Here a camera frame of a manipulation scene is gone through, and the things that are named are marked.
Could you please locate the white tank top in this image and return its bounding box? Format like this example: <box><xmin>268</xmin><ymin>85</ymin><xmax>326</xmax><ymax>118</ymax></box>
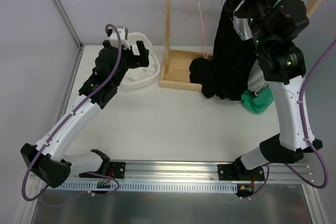
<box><xmin>127</xmin><ymin>54</ymin><xmax>155</xmax><ymax>82</ymax></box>

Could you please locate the black tank top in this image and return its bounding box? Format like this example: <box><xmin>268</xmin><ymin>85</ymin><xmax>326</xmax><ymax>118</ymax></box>
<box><xmin>189</xmin><ymin>15</ymin><xmax>243</xmax><ymax>101</ymax></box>

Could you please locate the pink wire hanger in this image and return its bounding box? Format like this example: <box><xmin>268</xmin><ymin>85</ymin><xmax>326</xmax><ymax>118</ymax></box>
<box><xmin>182</xmin><ymin>0</ymin><xmax>209</xmax><ymax>59</ymax></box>

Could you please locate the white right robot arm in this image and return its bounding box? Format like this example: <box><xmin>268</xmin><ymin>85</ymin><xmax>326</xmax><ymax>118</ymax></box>
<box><xmin>225</xmin><ymin>0</ymin><xmax>323</xmax><ymax>180</ymax></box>

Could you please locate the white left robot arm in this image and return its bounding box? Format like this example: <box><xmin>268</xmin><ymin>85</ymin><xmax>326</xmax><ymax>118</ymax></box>
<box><xmin>20</xmin><ymin>40</ymin><xmax>150</xmax><ymax>188</ymax></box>

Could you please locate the cream tank top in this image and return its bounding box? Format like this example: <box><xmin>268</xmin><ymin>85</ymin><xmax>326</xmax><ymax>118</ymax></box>
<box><xmin>233</xmin><ymin>17</ymin><xmax>268</xmax><ymax>96</ymax></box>

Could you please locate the green tank top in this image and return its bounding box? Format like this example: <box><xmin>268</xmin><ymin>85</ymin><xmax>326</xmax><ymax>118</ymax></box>
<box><xmin>240</xmin><ymin>0</ymin><xmax>284</xmax><ymax>115</ymax></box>

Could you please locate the white perforated plastic basket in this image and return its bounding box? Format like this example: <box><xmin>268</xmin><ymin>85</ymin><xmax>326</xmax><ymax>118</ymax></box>
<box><xmin>121</xmin><ymin>32</ymin><xmax>161</xmax><ymax>89</ymax></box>

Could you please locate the wooden clothes rack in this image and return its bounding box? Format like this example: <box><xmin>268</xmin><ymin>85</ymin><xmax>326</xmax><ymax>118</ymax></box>
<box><xmin>160</xmin><ymin>0</ymin><xmax>323</xmax><ymax>92</ymax></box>

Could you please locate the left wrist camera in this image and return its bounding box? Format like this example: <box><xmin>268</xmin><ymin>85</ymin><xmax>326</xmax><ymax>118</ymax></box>
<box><xmin>105</xmin><ymin>24</ymin><xmax>131</xmax><ymax>49</ymax></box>

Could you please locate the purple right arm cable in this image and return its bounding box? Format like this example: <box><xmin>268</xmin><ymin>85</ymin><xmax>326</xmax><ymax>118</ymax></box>
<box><xmin>237</xmin><ymin>0</ymin><xmax>336</xmax><ymax>200</ymax></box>

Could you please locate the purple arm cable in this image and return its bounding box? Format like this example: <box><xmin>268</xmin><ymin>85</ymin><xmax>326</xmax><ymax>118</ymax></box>
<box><xmin>22</xmin><ymin>24</ymin><xmax>123</xmax><ymax>201</ymax></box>
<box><xmin>237</xmin><ymin>0</ymin><xmax>336</xmax><ymax>200</ymax></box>

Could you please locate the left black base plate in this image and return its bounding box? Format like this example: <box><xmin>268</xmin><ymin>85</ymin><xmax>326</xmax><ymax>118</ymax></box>
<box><xmin>79</xmin><ymin>161</ymin><xmax>126</xmax><ymax>179</ymax></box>

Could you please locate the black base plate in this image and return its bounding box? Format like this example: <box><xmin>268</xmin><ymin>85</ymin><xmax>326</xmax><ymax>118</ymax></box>
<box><xmin>79</xmin><ymin>161</ymin><xmax>126</xmax><ymax>179</ymax></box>
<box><xmin>217</xmin><ymin>163</ymin><xmax>265</xmax><ymax>182</ymax></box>

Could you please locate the aluminium mounting rail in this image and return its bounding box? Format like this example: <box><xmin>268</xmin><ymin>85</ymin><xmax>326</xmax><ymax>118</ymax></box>
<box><xmin>30</xmin><ymin>159</ymin><xmax>315</xmax><ymax>183</ymax></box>

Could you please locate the white slotted cable duct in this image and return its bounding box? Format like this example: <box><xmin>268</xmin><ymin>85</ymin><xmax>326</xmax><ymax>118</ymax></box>
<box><xmin>57</xmin><ymin>180</ymin><xmax>238</xmax><ymax>194</ymax></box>

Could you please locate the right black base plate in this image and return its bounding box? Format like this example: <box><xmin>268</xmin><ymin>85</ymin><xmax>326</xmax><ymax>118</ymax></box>
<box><xmin>217</xmin><ymin>163</ymin><xmax>265</xmax><ymax>182</ymax></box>

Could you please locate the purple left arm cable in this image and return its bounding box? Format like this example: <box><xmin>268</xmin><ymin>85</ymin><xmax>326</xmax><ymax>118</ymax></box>
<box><xmin>22</xmin><ymin>24</ymin><xmax>123</xmax><ymax>201</ymax></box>

